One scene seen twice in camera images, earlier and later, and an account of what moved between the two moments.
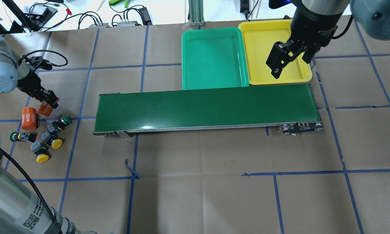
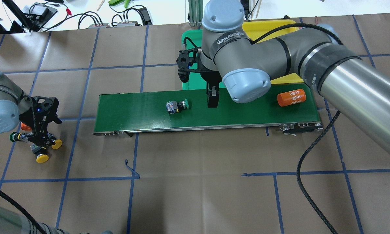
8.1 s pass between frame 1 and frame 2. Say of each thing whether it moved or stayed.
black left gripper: moved
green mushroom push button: moved
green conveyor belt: stayed
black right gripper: moved
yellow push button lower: stayed
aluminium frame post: stayed
